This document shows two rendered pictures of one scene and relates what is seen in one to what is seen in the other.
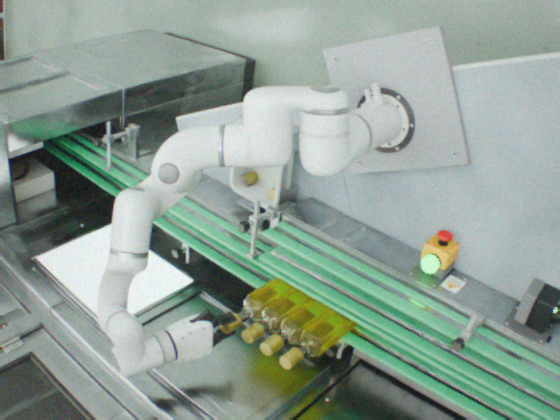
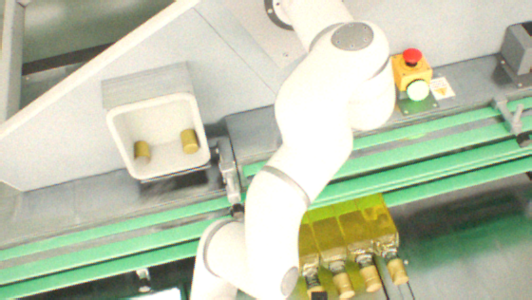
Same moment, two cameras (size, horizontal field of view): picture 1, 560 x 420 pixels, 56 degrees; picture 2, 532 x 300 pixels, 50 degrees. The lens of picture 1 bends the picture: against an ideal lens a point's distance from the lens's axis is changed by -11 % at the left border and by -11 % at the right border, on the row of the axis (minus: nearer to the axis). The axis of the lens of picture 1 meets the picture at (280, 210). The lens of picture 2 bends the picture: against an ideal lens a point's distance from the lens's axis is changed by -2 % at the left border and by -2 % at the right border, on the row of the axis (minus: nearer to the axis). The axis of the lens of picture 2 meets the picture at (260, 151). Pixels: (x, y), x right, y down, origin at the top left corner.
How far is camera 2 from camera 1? 89 cm
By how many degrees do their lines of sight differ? 38
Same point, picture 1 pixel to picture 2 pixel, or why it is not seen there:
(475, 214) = (429, 15)
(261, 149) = (341, 159)
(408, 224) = not seen: hidden behind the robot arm
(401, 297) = (425, 140)
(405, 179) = not seen: hidden behind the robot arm
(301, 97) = (360, 72)
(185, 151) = (289, 243)
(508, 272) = (476, 39)
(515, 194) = not seen: outside the picture
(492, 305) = (487, 78)
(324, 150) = (389, 101)
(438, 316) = (468, 128)
